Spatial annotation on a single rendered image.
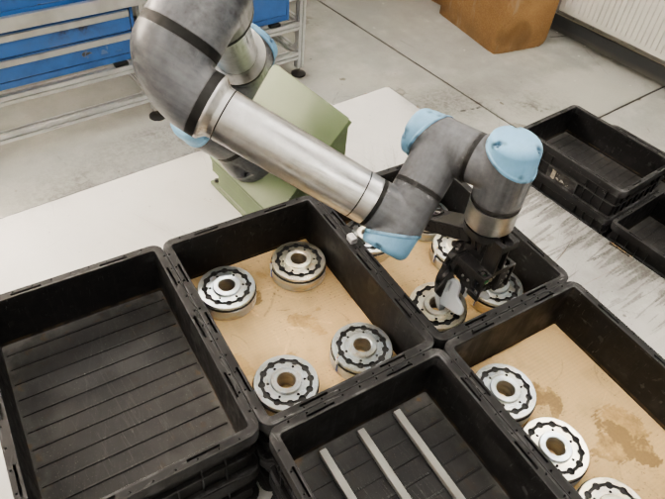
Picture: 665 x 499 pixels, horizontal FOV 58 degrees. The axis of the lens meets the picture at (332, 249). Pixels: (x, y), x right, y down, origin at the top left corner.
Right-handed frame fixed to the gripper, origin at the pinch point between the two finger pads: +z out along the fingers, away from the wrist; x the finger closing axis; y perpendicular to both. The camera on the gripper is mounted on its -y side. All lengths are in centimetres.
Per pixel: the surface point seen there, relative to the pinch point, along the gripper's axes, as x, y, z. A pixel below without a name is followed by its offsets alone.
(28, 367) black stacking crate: -65, -27, 5
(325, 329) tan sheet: -20.5, -8.5, 4.8
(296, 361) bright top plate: -29.5, -3.9, 1.9
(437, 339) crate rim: -11.4, 8.0, -5.3
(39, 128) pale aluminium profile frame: -32, -202, 76
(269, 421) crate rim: -40.5, 6.3, -5.3
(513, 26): 232, -174, 72
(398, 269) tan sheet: -0.3, -13.0, 4.7
